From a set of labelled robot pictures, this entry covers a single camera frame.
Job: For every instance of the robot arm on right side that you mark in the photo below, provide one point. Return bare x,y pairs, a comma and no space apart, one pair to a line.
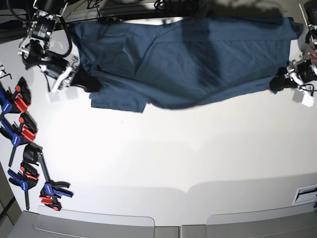
35,49

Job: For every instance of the grey chair left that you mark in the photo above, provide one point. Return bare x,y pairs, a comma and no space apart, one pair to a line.
32,225

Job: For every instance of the blue red clamp bottom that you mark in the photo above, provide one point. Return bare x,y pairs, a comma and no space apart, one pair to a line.
52,191

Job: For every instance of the robot arm on left side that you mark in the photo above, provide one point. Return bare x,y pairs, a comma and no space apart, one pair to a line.
309,12

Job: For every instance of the grey chair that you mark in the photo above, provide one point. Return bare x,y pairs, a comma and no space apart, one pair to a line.
32,225
289,222

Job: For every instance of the right side wrist camera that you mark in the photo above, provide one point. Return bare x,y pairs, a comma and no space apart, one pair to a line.
53,97

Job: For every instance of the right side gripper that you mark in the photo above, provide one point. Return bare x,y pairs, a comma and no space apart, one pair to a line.
66,72

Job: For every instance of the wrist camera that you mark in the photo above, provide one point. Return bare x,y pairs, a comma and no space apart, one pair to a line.
53,97
303,98

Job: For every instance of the grey chair right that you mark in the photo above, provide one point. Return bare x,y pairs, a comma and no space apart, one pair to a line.
289,222

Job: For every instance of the blue T-shirt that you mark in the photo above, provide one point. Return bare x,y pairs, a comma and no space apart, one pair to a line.
182,64

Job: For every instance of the blue red clamp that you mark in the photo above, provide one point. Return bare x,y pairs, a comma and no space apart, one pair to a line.
16,102
26,179
24,134
52,191

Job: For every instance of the left side wrist camera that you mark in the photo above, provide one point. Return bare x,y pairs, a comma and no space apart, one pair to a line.
303,98

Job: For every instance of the blue red clamp top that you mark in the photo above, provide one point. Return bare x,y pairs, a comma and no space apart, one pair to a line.
16,102

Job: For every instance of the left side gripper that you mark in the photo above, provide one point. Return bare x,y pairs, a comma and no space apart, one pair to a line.
298,74

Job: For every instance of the white label sticker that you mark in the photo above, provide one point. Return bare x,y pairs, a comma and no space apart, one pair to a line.
305,195

